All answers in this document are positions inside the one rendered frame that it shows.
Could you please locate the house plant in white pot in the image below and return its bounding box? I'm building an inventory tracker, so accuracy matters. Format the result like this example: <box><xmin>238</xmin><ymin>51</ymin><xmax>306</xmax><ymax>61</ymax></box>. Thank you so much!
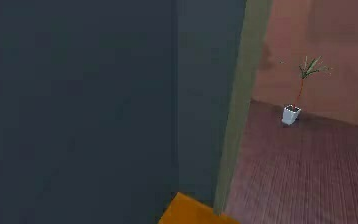
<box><xmin>279</xmin><ymin>55</ymin><xmax>333</xmax><ymax>127</ymax></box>

